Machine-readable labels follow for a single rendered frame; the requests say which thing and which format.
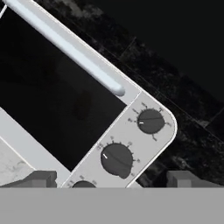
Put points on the small dark toaster oven knob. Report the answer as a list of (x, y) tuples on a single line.
[(150, 121)]

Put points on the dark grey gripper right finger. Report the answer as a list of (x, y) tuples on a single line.
[(182, 179)]

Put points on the toaster oven glass door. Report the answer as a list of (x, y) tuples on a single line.
[(58, 96)]

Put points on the white toaster oven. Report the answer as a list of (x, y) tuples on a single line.
[(151, 140)]

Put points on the dark toaster oven timer knob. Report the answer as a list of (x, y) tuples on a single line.
[(84, 184)]

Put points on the large dark toaster oven knob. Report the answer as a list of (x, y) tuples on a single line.
[(117, 160)]

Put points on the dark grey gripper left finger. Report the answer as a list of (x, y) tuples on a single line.
[(40, 179)]

